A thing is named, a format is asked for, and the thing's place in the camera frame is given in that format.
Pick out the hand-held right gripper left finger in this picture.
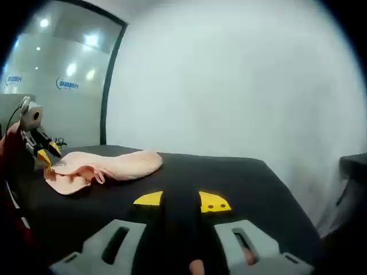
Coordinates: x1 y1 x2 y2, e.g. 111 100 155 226
50 191 166 275

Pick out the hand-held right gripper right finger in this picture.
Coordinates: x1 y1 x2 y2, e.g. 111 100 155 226
197 191 317 275

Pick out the pink towel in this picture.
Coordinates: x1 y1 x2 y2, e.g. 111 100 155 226
43 148 164 197

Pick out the person's right hand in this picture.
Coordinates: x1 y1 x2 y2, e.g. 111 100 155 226
188 258 205 275

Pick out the blue logo sticker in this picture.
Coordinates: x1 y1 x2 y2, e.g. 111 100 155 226
55 76 80 91
6 74 26 87

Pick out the person's red black jacket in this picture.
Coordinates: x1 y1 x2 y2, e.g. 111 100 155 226
0 171 50 270

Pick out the frosted glass partition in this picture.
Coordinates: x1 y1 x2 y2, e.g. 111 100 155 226
0 0 124 144

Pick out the black table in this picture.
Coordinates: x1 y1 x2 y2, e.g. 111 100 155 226
5 144 326 275

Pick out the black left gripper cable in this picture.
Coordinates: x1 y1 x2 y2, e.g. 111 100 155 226
6 104 25 131

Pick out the black partition frame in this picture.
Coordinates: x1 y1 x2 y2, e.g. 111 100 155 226
54 0 128 146

